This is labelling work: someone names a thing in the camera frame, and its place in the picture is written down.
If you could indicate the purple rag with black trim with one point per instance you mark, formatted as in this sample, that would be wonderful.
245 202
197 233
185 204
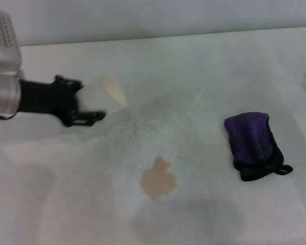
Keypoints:
252 143

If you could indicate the brown water stain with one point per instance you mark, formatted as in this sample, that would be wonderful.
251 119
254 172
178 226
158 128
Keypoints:
158 180

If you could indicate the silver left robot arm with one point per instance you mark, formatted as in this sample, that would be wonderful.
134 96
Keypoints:
3 84

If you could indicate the white paper cup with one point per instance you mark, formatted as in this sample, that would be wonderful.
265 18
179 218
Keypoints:
99 94

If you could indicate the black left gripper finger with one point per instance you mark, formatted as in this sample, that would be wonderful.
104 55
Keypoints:
67 83
84 118

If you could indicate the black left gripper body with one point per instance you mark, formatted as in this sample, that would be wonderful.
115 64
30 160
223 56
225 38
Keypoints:
43 98

